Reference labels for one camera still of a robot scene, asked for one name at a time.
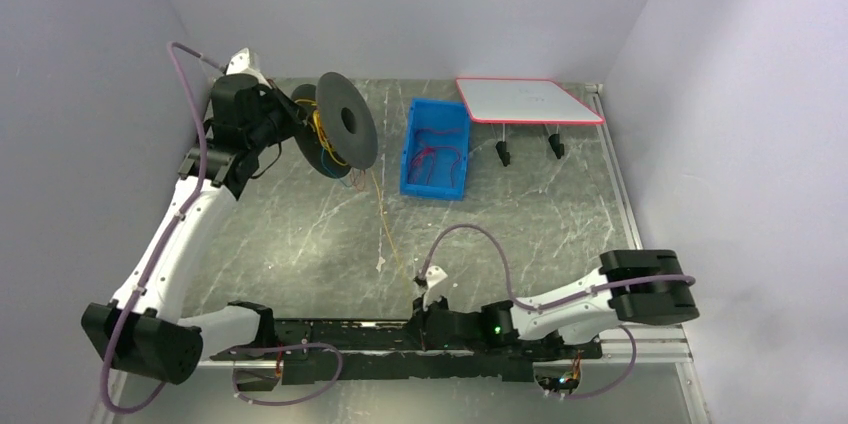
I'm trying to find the blue plastic bin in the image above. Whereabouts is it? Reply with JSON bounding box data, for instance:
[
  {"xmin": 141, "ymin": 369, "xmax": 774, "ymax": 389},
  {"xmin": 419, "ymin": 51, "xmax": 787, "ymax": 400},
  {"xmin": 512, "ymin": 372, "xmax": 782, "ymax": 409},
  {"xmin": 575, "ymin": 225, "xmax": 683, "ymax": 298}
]
[{"xmin": 399, "ymin": 98, "xmax": 471, "ymax": 201}]

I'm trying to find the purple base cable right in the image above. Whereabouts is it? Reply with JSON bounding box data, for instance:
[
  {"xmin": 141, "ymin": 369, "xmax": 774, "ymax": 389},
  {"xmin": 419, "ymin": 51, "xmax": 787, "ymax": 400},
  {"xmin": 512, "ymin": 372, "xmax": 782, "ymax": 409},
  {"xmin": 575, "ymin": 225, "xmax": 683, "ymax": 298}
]
[{"xmin": 543, "ymin": 324, "xmax": 639, "ymax": 402}]

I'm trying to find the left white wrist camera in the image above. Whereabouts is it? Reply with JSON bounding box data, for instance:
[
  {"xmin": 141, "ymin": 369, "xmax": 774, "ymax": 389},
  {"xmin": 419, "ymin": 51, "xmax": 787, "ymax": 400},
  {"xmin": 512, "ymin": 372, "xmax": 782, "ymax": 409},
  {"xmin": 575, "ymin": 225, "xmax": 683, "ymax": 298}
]
[{"xmin": 225, "ymin": 48, "xmax": 269, "ymax": 87}]

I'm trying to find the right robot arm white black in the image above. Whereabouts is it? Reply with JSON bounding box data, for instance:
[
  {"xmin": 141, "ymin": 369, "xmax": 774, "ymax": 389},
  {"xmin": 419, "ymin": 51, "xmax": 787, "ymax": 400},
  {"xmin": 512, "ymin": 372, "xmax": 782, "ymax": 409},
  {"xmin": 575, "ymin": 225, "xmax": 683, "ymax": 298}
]
[{"xmin": 406, "ymin": 250, "xmax": 700, "ymax": 352}]

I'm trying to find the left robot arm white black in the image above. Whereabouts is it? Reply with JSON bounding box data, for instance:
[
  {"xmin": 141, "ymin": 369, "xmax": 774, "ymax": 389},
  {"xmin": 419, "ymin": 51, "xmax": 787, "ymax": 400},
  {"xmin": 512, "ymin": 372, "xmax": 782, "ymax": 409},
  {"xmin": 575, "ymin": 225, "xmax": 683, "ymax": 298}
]
[{"xmin": 81, "ymin": 73, "xmax": 300, "ymax": 384}]

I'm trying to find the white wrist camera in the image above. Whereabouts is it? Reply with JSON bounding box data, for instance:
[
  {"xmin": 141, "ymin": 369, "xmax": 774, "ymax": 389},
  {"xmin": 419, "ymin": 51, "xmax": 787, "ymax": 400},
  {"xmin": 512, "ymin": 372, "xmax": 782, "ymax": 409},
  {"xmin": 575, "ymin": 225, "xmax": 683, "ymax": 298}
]
[
  {"xmin": 225, "ymin": 48, "xmax": 269, "ymax": 87},
  {"xmin": 414, "ymin": 266, "xmax": 448, "ymax": 310}
]

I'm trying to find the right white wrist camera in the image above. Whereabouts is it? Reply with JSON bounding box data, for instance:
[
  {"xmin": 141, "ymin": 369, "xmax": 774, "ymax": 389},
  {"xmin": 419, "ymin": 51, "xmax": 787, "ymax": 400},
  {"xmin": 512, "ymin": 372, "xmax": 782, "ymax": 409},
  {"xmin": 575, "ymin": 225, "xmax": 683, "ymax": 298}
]
[{"xmin": 414, "ymin": 266, "xmax": 448, "ymax": 310}]

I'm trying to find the black board foot left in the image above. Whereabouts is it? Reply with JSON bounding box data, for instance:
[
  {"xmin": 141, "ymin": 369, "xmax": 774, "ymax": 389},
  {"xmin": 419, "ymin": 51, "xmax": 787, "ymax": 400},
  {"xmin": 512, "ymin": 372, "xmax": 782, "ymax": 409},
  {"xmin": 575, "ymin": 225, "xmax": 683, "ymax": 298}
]
[{"xmin": 495, "ymin": 141, "xmax": 511, "ymax": 167}]

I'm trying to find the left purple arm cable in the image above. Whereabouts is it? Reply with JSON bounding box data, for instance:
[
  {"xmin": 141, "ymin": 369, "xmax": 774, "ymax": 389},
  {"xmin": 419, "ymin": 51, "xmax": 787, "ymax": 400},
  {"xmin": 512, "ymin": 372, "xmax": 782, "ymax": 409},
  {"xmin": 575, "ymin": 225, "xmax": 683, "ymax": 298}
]
[{"xmin": 99, "ymin": 41, "xmax": 230, "ymax": 417}]

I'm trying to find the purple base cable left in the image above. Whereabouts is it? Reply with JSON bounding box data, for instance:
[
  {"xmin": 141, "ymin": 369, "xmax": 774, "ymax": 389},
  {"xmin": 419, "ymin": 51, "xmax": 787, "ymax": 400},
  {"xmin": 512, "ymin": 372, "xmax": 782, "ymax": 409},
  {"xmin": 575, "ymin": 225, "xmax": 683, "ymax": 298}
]
[{"xmin": 231, "ymin": 342, "xmax": 345, "ymax": 408}]

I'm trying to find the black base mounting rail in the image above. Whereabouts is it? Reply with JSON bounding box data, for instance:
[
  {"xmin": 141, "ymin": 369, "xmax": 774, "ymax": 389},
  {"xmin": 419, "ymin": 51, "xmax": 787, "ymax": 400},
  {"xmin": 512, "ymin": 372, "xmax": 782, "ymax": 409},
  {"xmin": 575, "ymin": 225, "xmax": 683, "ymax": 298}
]
[{"xmin": 211, "ymin": 319, "xmax": 602, "ymax": 385}]

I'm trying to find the black board foot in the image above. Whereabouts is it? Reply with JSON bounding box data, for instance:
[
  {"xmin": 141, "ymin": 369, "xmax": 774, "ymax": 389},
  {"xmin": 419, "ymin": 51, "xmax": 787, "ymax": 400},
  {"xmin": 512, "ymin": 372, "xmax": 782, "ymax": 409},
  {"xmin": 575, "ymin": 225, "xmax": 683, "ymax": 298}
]
[
  {"xmin": 548, "ymin": 133, "xmax": 565, "ymax": 159},
  {"xmin": 495, "ymin": 141, "xmax": 511, "ymax": 167}
]

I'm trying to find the grey perforated cable spool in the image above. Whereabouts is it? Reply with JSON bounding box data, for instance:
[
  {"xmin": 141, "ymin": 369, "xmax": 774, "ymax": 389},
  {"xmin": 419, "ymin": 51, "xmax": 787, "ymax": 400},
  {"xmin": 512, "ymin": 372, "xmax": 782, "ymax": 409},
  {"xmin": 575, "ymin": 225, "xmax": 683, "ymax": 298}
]
[{"xmin": 291, "ymin": 72, "xmax": 378, "ymax": 179}]

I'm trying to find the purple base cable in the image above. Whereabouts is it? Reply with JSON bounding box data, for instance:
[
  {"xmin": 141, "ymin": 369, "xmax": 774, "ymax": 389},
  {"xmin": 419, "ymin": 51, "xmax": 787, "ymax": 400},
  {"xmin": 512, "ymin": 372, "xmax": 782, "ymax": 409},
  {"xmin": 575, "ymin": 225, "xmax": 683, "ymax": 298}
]
[
  {"xmin": 231, "ymin": 342, "xmax": 345, "ymax": 408},
  {"xmin": 543, "ymin": 324, "xmax": 639, "ymax": 402}
]

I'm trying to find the black board foot right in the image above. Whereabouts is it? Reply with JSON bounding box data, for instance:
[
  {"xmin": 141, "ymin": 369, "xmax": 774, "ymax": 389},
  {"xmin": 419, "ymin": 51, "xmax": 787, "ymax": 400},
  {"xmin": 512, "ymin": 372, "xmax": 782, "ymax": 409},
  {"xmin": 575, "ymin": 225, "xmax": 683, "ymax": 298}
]
[{"xmin": 548, "ymin": 133, "xmax": 565, "ymax": 159}]

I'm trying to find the white board red rim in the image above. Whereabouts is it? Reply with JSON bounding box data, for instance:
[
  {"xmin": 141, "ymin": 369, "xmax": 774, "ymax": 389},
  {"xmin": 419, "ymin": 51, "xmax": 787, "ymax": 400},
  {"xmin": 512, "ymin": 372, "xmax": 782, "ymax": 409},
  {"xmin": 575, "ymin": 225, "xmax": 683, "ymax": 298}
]
[{"xmin": 455, "ymin": 77, "xmax": 604, "ymax": 125}]

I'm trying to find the cable bundle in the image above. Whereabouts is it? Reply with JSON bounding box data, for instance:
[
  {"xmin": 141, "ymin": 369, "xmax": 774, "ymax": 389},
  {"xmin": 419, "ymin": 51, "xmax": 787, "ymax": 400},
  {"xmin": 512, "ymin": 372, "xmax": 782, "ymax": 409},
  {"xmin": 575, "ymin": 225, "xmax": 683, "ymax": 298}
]
[{"xmin": 294, "ymin": 97, "xmax": 369, "ymax": 194}]

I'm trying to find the red cable in bin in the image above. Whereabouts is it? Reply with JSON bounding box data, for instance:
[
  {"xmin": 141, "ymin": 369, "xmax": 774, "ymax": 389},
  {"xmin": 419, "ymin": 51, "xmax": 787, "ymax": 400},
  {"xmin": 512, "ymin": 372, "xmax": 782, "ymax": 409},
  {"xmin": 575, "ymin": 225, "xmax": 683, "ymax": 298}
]
[{"xmin": 407, "ymin": 129, "xmax": 464, "ymax": 187}]

